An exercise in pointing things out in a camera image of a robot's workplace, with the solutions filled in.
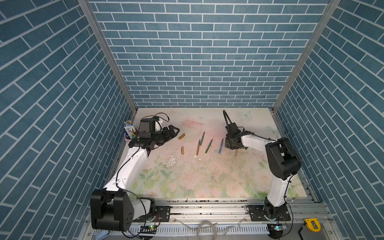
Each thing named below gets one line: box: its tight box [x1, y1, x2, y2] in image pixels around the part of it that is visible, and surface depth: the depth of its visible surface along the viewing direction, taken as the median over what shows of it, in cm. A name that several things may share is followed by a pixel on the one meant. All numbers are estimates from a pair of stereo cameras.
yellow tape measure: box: [304, 217, 321, 232], surface depth 71 cm
